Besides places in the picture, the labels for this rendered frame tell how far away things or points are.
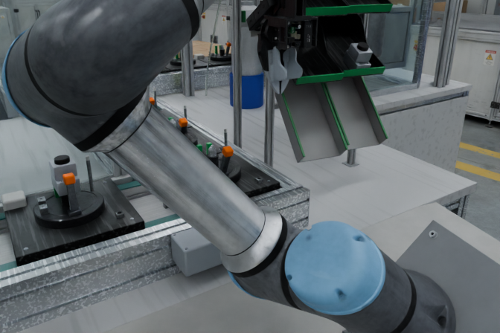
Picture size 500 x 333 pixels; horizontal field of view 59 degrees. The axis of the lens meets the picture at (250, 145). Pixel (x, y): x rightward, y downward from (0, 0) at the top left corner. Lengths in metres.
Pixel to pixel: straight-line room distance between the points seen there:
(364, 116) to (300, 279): 0.81
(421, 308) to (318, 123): 0.67
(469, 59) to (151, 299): 4.41
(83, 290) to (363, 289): 0.54
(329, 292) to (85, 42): 0.39
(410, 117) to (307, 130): 1.25
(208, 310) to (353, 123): 0.68
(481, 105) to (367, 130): 3.73
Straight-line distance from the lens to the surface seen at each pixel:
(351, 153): 1.46
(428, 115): 2.52
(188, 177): 0.57
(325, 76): 1.13
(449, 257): 0.79
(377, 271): 0.60
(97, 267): 0.91
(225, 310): 0.89
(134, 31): 0.42
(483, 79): 4.95
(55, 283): 0.90
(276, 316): 0.88
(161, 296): 0.93
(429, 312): 0.71
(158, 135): 0.55
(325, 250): 0.60
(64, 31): 0.43
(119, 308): 0.92
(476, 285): 0.75
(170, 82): 2.30
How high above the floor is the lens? 1.45
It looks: 22 degrees down
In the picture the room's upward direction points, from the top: straight up
